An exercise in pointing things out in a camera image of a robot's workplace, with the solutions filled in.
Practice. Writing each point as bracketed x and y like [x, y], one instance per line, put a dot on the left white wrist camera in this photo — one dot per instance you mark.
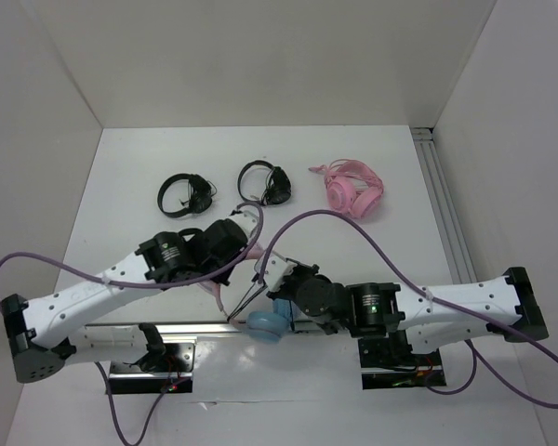
[248, 221]

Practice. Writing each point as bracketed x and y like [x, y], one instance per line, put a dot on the aluminium rail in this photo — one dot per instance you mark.
[214, 330]
[456, 249]

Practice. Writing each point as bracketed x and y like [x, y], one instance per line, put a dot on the left black headphones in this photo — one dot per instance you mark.
[199, 195]

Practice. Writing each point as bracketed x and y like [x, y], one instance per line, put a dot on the front aluminium rail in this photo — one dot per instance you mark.
[214, 330]

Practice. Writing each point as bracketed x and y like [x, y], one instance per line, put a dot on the pink blue cat-ear headphones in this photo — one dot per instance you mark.
[268, 327]

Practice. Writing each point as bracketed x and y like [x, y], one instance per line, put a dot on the right aluminium rail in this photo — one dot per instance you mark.
[456, 249]

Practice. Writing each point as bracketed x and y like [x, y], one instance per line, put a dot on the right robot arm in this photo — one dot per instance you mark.
[504, 306]

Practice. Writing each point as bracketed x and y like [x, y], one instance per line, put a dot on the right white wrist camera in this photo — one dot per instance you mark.
[276, 269]

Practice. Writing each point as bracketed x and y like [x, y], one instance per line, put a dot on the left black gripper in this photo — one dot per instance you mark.
[222, 276]

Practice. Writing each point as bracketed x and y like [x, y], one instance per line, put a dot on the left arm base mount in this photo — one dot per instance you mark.
[174, 372]

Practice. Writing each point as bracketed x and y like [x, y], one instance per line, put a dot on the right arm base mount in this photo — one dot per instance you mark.
[388, 363]

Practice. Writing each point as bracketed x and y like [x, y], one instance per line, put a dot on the black headphones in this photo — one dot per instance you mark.
[277, 190]
[199, 195]

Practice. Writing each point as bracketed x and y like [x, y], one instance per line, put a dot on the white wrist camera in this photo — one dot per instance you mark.
[276, 269]
[248, 221]

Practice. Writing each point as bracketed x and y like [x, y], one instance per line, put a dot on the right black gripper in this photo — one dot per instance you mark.
[299, 267]

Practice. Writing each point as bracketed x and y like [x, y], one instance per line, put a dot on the middle black headphones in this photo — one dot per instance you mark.
[277, 190]

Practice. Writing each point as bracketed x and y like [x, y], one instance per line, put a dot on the pink gaming headset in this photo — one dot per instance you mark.
[351, 187]

